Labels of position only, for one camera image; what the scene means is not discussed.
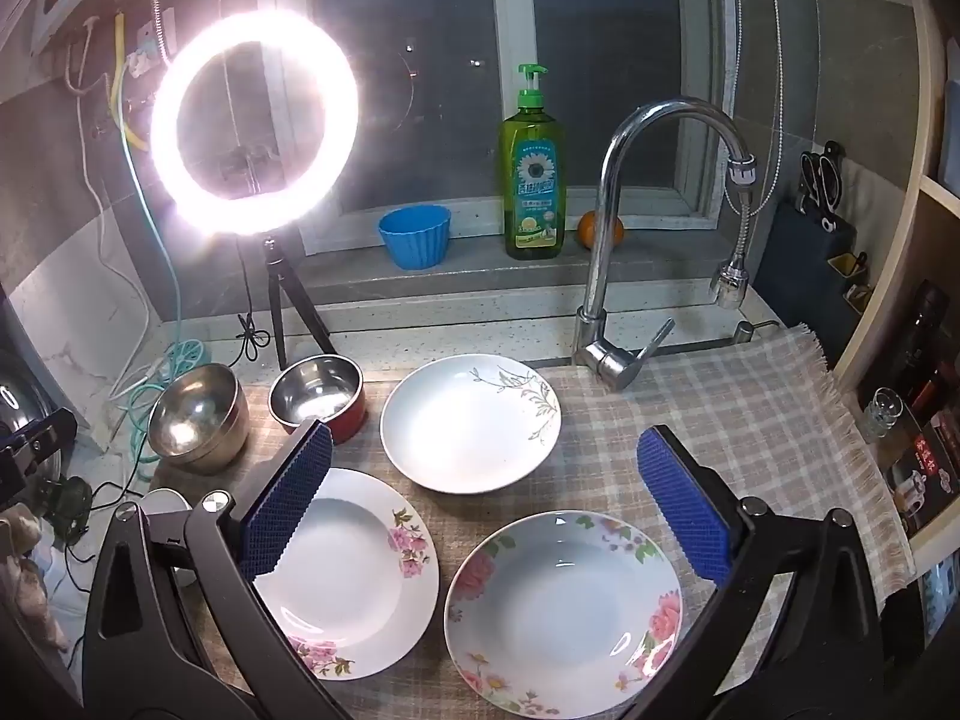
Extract blue plastic cup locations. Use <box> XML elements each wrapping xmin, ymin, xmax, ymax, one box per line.
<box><xmin>377</xmin><ymin>205</ymin><xmax>452</xmax><ymax>271</ymax></box>

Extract white plate pink blossom sprigs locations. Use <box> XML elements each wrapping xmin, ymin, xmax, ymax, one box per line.
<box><xmin>251</xmin><ymin>467</ymin><xmax>440</xmax><ymax>682</ymax></box>

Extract beige shelf unit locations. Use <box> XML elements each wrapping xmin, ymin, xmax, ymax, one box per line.
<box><xmin>829</xmin><ymin>0</ymin><xmax>960</xmax><ymax>563</ymax></box>

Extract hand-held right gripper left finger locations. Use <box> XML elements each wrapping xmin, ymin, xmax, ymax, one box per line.
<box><xmin>81</xmin><ymin>420</ymin><xmax>353</xmax><ymax>720</ymax></box>

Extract yellow hose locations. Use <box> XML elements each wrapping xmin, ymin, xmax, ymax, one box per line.
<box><xmin>111</xmin><ymin>11</ymin><xmax>151</xmax><ymax>151</ymax></box>

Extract beige checked cloth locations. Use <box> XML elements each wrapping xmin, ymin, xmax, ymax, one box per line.
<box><xmin>150</xmin><ymin>322</ymin><xmax>916</xmax><ymax>720</ymax></box>

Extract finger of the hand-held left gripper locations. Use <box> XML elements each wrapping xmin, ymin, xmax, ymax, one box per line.
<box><xmin>0</xmin><ymin>409</ymin><xmax>78</xmax><ymax>477</ymax></box>

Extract round ring light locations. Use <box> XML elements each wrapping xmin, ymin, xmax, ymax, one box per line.
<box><xmin>150</xmin><ymin>6</ymin><xmax>362</xmax><ymax>237</ymax></box>

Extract small dark green object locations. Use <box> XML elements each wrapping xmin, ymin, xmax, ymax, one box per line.
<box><xmin>41</xmin><ymin>476</ymin><xmax>95</xmax><ymax>541</ymax></box>

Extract chrome gooseneck faucet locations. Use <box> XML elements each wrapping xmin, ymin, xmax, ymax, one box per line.
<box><xmin>572</xmin><ymin>97</ymin><xmax>755</xmax><ymax>392</ymax></box>

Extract wall power outlet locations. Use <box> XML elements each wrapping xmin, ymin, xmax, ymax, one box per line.
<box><xmin>124</xmin><ymin>11</ymin><xmax>177</xmax><ymax>76</ymax></box>

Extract white window frame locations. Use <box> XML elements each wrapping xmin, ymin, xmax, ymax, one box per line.
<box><xmin>255</xmin><ymin>0</ymin><xmax>740</xmax><ymax>256</ymax></box>

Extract black ring light cable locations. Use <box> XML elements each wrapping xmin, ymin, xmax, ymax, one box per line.
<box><xmin>236</xmin><ymin>236</ymin><xmax>271</xmax><ymax>368</ymax></box>

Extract teal hose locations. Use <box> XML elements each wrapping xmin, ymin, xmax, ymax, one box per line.
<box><xmin>120</xmin><ymin>142</ymin><xmax>207</xmax><ymax>466</ymax></box>

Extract green dish soap pump bottle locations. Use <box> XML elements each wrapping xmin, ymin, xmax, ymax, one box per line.
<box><xmin>500</xmin><ymin>64</ymin><xmax>567</xmax><ymax>261</ymax></box>

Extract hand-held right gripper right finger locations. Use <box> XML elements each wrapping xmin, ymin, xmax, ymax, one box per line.
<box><xmin>600</xmin><ymin>426</ymin><xmax>886</xmax><ymax>720</ymax></box>

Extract dark knife block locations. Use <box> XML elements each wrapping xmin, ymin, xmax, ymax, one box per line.
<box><xmin>772</xmin><ymin>195</ymin><xmax>871</xmax><ymax>361</ymax></box>

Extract black and red box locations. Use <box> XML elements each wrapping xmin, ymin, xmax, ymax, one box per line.
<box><xmin>885</xmin><ymin>405</ymin><xmax>960</xmax><ymax>533</ymax></box>

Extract dark bottle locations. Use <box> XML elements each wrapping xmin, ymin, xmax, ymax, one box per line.
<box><xmin>896</xmin><ymin>281</ymin><xmax>950</xmax><ymax>406</ymax></box>

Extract orange fruit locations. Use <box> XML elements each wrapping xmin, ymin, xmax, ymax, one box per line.
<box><xmin>576</xmin><ymin>210</ymin><xmax>625</xmax><ymax>250</ymax></box>

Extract black mini tripod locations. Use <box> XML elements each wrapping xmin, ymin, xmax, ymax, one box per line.
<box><xmin>259</xmin><ymin>236</ymin><xmax>338</xmax><ymax>372</ymax></box>

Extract small clear glass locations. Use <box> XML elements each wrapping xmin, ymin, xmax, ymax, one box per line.
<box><xmin>859</xmin><ymin>388</ymin><xmax>905</xmax><ymax>443</ymax></box>

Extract black kitchen scissors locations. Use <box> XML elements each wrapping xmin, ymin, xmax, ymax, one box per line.
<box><xmin>796</xmin><ymin>141</ymin><xmax>848</xmax><ymax>233</ymax></box>

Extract plain stainless steel bowl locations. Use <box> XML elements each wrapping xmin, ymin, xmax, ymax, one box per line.
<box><xmin>147</xmin><ymin>362</ymin><xmax>251</xmax><ymax>475</ymax></box>

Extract chrome flexible sprayer hose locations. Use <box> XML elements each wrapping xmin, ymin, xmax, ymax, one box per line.
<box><xmin>709</xmin><ymin>157</ymin><xmax>758</xmax><ymax>310</ymax></box>

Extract red steel bowl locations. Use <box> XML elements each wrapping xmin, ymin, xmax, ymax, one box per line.
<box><xmin>268</xmin><ymin>356</ymin><xmax>366</xmax><ymax>445</ymax></box>

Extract white plate large pink roses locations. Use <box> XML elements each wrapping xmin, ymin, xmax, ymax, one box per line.
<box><xmin>444</xmin><ymin>510</ymin><xmax>684</xmax><ymax>717</ymax></box>

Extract steel pot lid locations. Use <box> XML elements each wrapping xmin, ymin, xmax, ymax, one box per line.
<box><xmin>0</xmin><ymin>349</ymin><xmax>76</xmax><ymax>481</ymax></box>

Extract white plate green leaf print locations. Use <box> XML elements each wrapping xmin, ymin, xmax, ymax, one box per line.
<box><xmin>379</xmin><ymin>353</ymin><xmax>563</xmax><ymax>496</ymax></box>

